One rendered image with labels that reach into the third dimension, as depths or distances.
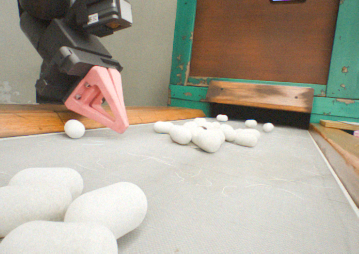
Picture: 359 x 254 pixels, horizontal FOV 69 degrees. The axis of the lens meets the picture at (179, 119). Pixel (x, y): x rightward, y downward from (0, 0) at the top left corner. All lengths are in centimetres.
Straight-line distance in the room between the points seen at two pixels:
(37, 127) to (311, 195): 28
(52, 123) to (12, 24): 220
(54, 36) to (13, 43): 216
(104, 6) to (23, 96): 225
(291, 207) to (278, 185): 4
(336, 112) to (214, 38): 43
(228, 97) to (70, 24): 54
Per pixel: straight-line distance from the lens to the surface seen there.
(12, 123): 33
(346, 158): 26
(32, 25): 40
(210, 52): 90
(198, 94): 88
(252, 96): 79
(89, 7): 35
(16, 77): 252
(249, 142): 37
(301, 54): 86
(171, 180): 19
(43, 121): 35
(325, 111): 84
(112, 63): 38
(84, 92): 34
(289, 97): 78
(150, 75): 199
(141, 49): 208
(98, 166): 21
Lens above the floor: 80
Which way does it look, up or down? 5 degrees down
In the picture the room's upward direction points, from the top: 6 degrees clockwise
